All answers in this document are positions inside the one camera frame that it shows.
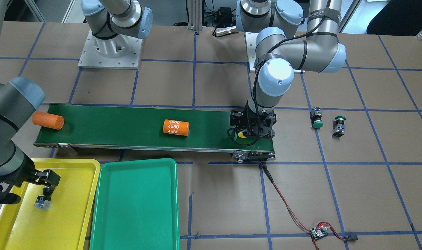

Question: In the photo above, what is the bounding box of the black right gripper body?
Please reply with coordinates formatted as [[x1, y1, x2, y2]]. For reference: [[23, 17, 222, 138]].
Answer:
[[25, 169, 61, 189]]

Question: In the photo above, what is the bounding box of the green plastic tray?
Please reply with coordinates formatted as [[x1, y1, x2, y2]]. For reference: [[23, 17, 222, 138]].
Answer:
[[90, 158, 180, 250]]

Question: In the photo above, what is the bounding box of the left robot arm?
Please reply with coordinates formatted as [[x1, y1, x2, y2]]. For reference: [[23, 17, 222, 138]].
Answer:
[[228, 0, 346, 138]]

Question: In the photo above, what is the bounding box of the red black power cable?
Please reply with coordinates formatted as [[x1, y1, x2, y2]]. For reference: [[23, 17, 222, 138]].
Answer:
[[259, 161, 358, 250]]

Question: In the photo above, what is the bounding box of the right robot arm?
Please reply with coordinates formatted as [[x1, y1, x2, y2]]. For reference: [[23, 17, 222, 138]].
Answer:
[[0, 0, 153, 187]]

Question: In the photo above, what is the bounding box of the green conveyor belt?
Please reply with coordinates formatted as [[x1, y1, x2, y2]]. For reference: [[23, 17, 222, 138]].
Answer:
[[34, 104, 276, 163]]

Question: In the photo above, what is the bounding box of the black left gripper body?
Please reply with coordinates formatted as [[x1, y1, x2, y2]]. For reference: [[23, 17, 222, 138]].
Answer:
[[230, 109, 277, 138]]

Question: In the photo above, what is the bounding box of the yellow push button switch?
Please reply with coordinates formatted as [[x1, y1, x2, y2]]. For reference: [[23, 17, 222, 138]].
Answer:
[[34, 186, 54, 210]]

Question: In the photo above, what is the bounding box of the orange cylinder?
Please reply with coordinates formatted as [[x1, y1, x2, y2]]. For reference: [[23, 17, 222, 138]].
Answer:
[[32, 111, 65, 130], [162, 119, 190, 136]]

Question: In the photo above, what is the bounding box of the green push button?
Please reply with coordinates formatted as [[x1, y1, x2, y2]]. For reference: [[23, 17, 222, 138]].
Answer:
[[310, 107, 324, 129], [332, 116, 346, 138]]

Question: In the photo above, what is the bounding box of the aluminium frame post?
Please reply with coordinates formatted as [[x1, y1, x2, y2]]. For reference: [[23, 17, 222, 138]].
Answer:
[[186, 0, 203, 33]]

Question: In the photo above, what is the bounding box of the yellow plastic tray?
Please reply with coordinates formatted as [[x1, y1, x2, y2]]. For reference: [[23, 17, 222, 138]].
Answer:
[[0, 158, 100, 250]]

